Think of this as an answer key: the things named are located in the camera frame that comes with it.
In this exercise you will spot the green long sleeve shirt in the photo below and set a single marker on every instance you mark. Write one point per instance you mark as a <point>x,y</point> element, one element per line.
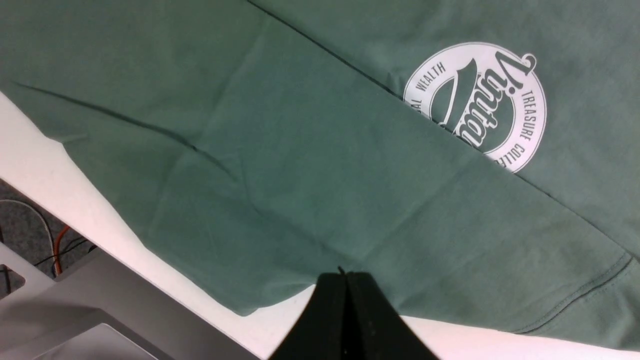
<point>480,158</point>

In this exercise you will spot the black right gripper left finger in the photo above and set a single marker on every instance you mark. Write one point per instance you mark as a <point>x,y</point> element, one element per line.
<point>317,333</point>

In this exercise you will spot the grey metal frame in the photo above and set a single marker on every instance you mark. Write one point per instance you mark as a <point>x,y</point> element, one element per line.
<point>102,310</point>

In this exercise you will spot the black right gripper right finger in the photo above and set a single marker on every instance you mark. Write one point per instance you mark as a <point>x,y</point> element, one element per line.
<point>375,331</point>

